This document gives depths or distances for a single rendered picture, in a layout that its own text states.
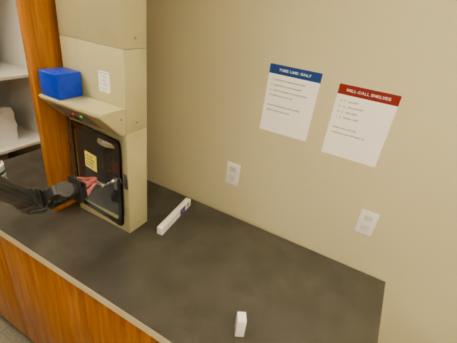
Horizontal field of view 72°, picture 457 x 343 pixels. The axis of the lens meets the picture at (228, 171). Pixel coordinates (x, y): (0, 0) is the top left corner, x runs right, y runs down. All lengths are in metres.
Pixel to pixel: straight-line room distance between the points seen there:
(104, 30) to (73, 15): 0.15
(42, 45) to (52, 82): 0.18
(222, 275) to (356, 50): 0.96
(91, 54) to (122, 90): 0.17
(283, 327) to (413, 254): 0.61
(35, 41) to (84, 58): 0.19
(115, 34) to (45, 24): 0.34
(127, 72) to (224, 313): 0.90
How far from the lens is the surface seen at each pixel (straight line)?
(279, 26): 1.32
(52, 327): 1.92
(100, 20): 1.23
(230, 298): 1.24
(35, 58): 1.42
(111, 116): 1.17
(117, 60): 1.19
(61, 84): 1.29
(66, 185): 1.21
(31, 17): 1.41
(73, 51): 1.36
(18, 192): 1.11
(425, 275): 1.54
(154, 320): 1.18
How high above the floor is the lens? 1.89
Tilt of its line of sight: 28 degrees down
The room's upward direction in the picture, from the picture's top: 8 degrees clockwise
